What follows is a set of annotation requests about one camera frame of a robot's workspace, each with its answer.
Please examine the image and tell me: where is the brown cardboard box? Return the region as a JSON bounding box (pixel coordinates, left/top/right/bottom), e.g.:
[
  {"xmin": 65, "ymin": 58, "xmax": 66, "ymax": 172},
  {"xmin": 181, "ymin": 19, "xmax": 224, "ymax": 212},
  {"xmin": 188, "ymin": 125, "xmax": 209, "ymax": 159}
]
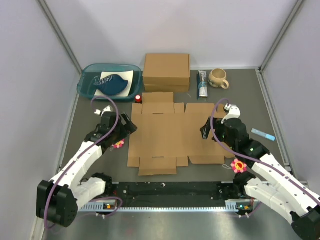
[{"xmin": 127, "ymin": 92, "xmax": 234, "ymax": 176}]

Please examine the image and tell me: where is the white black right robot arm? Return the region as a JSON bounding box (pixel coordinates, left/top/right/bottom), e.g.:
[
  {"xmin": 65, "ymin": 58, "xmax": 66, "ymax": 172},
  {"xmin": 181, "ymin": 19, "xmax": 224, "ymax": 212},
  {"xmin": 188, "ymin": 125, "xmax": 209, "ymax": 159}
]
[{"xmin": 200, "ymin": 117, "xmax": 320, "ymax": 240}]

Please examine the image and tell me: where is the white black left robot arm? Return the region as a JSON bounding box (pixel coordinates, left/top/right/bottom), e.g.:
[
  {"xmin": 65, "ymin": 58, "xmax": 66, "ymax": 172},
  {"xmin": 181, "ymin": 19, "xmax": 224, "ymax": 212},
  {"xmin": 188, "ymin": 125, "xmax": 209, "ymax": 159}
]
[{"xmin": 35, "ymin": 111, "xmax": 138, "ymax": 228}]

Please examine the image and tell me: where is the lower folded cardboard box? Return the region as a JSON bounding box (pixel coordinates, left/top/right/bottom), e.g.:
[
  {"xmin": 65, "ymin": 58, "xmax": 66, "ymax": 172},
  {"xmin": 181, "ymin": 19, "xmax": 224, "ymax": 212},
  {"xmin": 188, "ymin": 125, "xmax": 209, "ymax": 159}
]
[{"xmin": 144, "ymin": 84, "xmax": 190, "ymax": 93}]

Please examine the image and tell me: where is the folded cardboard box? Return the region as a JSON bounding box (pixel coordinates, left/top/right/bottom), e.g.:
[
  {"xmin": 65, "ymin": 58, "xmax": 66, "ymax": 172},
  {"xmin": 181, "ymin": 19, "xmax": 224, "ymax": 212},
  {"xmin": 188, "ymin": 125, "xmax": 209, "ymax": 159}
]
[
  {"xmin": 144, "ymin": 84, "xmax": 190, "ymax": 93},
  {"xmin": 142, "ymin": 53, "xmax": 190, "ymax": 86}
]

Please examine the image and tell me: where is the blue toothpaste box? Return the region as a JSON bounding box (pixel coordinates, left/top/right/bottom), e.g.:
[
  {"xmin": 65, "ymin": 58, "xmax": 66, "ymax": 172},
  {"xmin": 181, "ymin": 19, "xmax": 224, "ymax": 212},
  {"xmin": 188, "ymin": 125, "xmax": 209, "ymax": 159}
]
[{"xmin": 197, "ymin": 70, "xmax": 209, "ymax": 99}]

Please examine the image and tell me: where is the upper folded cardboard box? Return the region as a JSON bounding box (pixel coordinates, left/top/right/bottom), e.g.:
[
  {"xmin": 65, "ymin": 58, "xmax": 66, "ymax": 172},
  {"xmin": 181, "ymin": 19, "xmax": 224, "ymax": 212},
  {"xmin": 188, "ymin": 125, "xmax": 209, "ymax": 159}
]
[{"xmin": 142, "ymin": 53, "xmax": 190, "ymax": 86}]

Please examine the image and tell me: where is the pink flower toy left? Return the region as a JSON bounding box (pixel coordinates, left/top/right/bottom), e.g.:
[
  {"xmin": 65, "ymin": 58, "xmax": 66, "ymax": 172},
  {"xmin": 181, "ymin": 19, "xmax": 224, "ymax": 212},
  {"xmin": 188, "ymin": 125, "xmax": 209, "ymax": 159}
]
[{"xmin": 109, "ymin": 139, "xmax": 125, "ymax": 151}]

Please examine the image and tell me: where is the pink flower toy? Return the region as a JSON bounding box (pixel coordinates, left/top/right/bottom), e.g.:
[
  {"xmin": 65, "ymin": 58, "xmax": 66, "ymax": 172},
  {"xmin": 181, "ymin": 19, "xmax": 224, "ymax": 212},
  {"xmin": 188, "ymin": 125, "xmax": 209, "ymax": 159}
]
[
  {"xmin": 109, "ymin": 139, "xmax": 125, "ymax": 151},
  {"xmin": 222, "ymin": 158, "xmax": 247, "ymax": 174}
]

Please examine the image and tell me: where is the red black stamp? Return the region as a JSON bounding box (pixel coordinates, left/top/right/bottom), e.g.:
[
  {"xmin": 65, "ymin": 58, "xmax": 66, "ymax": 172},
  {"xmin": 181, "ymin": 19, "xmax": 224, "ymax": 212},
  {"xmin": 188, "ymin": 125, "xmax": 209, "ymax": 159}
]
[{"xmin": 135, "ymin": 94, "xmax": 143, "ymax": 104}]

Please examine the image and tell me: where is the pink flower toy right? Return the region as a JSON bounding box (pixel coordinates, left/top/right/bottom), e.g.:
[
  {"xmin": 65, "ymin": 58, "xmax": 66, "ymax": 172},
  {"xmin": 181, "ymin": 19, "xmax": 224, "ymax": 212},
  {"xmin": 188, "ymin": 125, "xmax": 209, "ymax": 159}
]
[{"xmin": 222, "ymin": 158, "xmax": 247, "ymax": 174}]

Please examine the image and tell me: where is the dark blue shoe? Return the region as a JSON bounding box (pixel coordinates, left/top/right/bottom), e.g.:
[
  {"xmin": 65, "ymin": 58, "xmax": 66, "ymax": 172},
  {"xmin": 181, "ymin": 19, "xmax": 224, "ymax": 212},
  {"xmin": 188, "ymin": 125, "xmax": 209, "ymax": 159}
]
[{"xmin": 93, "ymin": 74, "xmax": 129, "ymax": 96}]

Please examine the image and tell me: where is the light blue marker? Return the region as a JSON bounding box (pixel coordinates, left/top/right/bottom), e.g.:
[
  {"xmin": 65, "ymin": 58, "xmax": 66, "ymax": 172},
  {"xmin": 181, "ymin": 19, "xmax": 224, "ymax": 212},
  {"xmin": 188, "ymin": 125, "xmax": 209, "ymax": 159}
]
[{"xmin": 251, "ymin": 128, "xmax": 276, "ymax": 142}]

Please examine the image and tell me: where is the teal plastic bin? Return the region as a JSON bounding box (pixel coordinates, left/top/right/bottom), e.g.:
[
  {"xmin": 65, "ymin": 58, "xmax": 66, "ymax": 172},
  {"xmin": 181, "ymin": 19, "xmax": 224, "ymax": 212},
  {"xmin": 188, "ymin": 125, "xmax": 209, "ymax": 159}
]
[{"xmin": 77, "ymin": 63, "xmax": 143, "ymax": 102}]

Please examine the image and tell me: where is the beige ceramic mug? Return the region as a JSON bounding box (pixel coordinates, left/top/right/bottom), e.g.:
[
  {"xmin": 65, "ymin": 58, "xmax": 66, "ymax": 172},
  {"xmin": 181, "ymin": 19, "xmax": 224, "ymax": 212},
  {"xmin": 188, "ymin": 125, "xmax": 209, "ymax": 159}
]
[{"xmin": 208, "ymin": 68, "xmax": 230, "ymax": 90}]

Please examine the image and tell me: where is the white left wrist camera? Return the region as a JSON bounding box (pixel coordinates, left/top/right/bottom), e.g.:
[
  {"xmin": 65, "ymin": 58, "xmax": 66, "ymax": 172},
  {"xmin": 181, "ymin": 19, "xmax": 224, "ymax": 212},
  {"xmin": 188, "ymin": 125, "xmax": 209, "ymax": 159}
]
[{"xmin": 94, "ymin": 105, "xmax": 114, "ymax": 116}]

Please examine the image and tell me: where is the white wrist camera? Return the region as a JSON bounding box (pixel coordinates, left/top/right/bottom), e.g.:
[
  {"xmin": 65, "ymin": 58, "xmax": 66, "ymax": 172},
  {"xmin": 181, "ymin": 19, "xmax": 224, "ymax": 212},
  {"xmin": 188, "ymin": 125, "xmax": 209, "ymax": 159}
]
[
  {"xmin": 221, "ymin": 103, "xmax": 241, "ymax": 124},
  {"xmin": 94, "ymin": 105, "xmax": 114, "ymax": 116}
]

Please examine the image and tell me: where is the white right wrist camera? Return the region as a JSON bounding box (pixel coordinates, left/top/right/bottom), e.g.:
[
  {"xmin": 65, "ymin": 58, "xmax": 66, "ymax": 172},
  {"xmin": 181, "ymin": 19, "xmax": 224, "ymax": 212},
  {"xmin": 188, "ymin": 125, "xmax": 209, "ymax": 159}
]
[{"xmin": 221, "ymin": 103, "xmax": 241, "ymax": 124}]

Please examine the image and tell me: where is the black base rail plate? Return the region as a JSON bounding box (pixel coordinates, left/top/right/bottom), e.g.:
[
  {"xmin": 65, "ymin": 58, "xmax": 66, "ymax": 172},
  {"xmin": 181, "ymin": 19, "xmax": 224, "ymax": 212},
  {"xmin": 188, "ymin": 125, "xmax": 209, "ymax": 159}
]
[{"xmin": 107, "ymin": 182, "xmax": 241, "ymax": 207}]

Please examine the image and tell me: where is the grey slotted cable duct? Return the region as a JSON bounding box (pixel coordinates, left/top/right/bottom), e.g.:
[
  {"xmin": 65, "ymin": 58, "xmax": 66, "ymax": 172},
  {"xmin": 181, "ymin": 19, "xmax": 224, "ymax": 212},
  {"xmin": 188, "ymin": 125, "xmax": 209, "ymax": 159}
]
[{"xmin": 79, "ymin": 200, "xmax": 254, "ymax": 215}]

